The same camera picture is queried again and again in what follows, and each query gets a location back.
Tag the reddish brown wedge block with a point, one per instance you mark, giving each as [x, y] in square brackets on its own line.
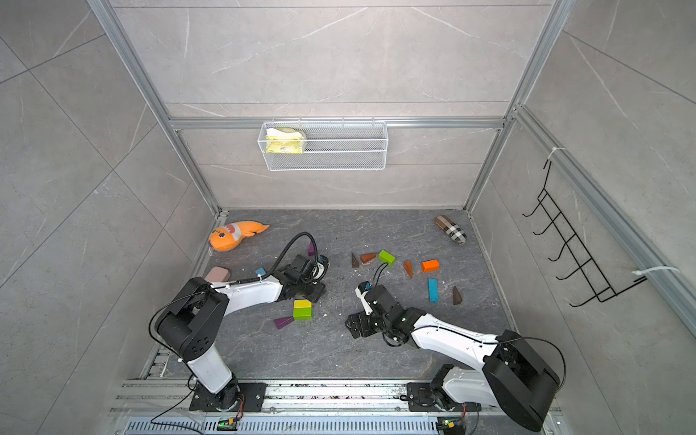
[366, 258]

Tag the yellow rectangular block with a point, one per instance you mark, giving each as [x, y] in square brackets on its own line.
[302, 304]

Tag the orange fish plush toy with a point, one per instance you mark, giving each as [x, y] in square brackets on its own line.
[230, 236]

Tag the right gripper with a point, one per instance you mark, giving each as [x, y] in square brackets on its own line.
[362, 317]

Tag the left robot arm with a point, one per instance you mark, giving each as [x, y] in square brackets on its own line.
[190, 324]

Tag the orange rectangular block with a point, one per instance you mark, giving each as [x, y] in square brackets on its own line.
[430, 266]

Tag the teal flat block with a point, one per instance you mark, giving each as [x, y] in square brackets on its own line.
[433, 290]

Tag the yellow white cloth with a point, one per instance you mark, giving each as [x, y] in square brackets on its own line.
[284, 140]

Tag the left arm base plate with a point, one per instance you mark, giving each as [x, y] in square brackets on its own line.
[228, 397]

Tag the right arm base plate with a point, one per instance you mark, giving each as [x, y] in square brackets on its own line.
[420, 396]

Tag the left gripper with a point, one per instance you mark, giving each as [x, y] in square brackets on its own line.
[319, 292]

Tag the orange brown wedge block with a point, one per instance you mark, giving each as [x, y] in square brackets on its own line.
[408, 268]

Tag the black wire hook rack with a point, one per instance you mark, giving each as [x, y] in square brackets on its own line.
[574, 247]

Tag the white wire mesh basket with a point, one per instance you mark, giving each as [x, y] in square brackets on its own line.
[331, 145]

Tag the dark brown wedge block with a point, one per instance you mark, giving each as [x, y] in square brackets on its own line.
[456, 296]
[354, 260]

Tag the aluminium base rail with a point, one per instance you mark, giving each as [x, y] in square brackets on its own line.
[164, 406]

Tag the light green block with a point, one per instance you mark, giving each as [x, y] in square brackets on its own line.
[386, 257]

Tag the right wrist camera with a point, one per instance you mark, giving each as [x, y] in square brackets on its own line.
[361, 292]

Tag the green rectangular block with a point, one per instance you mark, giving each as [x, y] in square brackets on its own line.
[303, 313]

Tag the plaid brown case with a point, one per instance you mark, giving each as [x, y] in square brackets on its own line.
[453, 230]

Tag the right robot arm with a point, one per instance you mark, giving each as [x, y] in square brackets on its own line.
[502, 371]

